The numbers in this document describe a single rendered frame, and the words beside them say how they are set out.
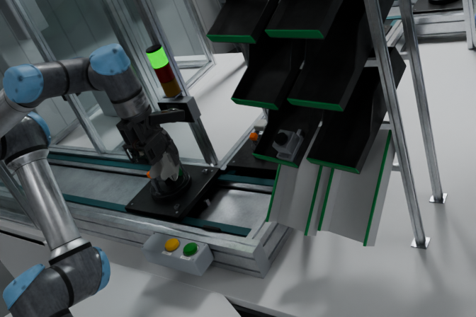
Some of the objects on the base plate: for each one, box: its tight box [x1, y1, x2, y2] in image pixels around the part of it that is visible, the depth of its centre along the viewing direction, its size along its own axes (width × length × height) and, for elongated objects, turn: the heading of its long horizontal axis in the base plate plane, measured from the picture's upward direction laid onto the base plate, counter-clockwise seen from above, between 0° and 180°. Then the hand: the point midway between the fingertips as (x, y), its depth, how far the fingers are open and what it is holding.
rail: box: [66, 202, 271, 279], centre depth 166 cm, size 6×89×11 cm, turn 85°
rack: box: [210, 0, 448, 250], centre depth 128 cm, size 21×36×80 cm, turn 85°
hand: (174, 174), depth 128 cm, fingers closed
